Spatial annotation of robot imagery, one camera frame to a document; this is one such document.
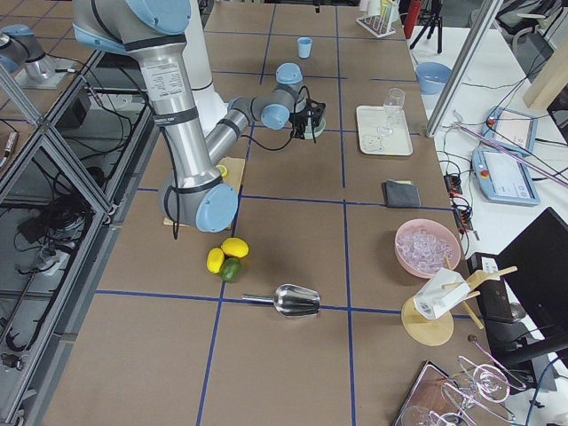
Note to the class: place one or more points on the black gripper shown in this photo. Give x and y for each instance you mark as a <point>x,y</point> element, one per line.
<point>301,118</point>

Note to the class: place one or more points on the green bowl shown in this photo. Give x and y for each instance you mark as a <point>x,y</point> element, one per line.
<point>305,130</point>

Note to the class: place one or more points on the light blue plastic cup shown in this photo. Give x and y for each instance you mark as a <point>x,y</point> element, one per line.
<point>304,47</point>

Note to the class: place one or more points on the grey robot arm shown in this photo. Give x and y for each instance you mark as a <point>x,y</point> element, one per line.
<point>21,50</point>
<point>166,40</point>

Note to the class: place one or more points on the blue basin bowl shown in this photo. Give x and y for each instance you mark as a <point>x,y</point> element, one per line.
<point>432,77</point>

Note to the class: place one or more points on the pink bowl with ice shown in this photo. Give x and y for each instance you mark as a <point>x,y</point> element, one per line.
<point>423,247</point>

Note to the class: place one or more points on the steel ice scoop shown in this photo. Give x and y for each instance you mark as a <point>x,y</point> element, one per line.
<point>290,300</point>

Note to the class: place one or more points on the cream bear tray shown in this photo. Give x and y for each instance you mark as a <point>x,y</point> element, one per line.
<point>373,140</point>

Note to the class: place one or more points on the wooden cutting board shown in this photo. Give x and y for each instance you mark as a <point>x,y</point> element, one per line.
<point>233,171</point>

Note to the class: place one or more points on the clear wine glass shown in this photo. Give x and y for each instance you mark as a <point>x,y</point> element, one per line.
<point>392,107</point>

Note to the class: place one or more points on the lemon half slice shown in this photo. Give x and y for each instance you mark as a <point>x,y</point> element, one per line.
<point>223,170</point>

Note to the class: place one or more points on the grey folded cloth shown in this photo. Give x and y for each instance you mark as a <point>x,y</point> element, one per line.
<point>401,195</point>

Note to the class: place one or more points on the yellow lemon upper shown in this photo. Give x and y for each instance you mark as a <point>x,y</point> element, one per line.
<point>235,247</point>

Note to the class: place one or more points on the yellow lemon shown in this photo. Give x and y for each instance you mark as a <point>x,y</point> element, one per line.
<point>235,247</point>
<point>215,260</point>

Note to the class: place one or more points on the red cylinder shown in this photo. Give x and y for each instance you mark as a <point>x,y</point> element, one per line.
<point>411,18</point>

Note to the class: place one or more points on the green lime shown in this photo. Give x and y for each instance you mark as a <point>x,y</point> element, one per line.
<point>230,269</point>

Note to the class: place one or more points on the yellow lemon lower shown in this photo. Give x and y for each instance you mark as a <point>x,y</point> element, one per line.
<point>215,260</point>

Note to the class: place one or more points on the black tripod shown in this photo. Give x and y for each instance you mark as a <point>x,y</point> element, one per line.
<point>432,22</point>

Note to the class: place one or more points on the blue teach pendant far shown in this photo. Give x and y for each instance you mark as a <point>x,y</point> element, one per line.
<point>511,129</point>

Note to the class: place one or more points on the blue teach pendant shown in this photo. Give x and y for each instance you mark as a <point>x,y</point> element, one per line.
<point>511,129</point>
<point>502,179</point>

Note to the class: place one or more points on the blue teach pendant near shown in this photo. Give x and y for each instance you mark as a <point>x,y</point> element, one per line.
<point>502,179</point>

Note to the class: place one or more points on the white carton on stand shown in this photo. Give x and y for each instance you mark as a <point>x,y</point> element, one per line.
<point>440,294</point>

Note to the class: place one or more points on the wooden mug stand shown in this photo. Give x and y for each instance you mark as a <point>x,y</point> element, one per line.
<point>438,332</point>

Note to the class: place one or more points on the black monitor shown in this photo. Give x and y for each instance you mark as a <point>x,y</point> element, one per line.
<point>539,253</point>

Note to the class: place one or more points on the glass rack with glasses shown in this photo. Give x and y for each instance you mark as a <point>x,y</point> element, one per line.
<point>474,395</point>

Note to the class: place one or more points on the aluminium frame post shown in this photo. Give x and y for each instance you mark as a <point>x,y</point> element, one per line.
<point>472,43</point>

